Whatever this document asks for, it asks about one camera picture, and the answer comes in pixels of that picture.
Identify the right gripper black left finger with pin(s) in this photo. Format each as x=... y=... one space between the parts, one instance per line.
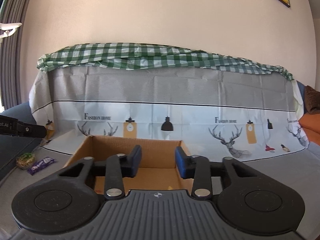
x=114 y=169

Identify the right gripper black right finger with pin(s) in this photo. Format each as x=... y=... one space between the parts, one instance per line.
x=201 y=170

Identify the purple chocolate bar wrapper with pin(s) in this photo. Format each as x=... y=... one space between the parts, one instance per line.
x=40 y=165

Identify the green label round snack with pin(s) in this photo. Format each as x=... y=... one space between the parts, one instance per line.
x=25 y=161

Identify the brown cardboard box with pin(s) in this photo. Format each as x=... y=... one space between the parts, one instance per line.
x=157 y=169

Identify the grey deer print sofa cover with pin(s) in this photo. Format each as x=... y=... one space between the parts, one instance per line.
x=215 y=113

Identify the white drying rack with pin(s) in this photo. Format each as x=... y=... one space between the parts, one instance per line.
x=8 y=29

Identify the green checkered cloth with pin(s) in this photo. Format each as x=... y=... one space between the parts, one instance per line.
x=139 y=56

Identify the grey curtain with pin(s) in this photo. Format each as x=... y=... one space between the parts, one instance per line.
x=12 y=11

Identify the brown blanket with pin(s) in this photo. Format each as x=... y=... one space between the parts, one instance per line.
x=312 y=100

